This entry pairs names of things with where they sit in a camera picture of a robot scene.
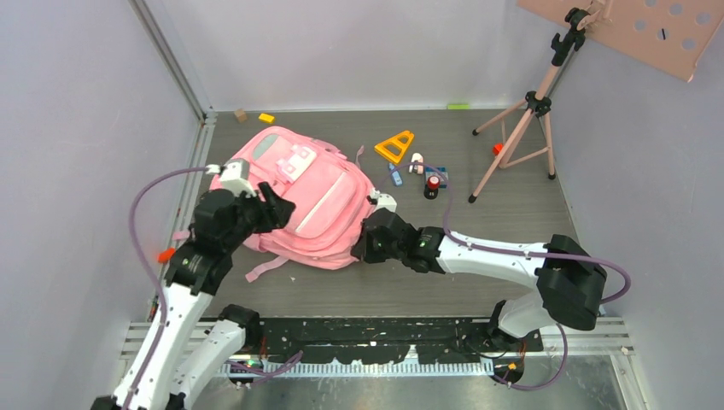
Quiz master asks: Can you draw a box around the small wooden block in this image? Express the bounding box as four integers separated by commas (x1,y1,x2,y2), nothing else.
234,109,248,123

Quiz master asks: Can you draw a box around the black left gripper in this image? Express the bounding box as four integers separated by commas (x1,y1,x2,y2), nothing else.
225,181,296,250

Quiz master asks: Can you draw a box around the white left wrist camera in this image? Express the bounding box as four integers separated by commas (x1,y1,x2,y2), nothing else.
205,158,258,198

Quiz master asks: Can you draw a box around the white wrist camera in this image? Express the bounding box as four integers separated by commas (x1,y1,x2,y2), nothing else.
367,190,397,213
205,158,258,198

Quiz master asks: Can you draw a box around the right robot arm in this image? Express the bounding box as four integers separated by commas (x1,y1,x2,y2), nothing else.
351,209,607,351

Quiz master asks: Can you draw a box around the white pink stapler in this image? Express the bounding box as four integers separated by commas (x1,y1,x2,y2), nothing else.
408,153,424,175

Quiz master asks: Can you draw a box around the orange clip on frame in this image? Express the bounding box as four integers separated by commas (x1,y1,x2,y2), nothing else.
156,248,176,265

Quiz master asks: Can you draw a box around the pink tripod music stand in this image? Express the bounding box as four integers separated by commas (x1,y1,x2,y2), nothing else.
468,0,723,203

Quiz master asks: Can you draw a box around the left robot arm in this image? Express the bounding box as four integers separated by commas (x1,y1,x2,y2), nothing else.
92,182,295,409

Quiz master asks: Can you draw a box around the small yellow brick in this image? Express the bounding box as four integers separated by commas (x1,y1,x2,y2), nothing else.
259,113,276,124

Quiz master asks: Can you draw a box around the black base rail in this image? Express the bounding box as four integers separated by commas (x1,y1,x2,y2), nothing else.
224,317,544,381

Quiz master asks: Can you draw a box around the blue toy brick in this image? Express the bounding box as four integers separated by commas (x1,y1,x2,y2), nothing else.
424,167,449,190

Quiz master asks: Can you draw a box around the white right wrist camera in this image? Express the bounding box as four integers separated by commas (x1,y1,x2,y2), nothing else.
367,190,397,213

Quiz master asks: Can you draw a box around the yellow triangle ruler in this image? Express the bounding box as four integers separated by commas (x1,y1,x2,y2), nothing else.
374,130,415,165

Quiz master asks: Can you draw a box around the pink student backpack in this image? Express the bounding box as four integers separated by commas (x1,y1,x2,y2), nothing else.
222,126,374,282

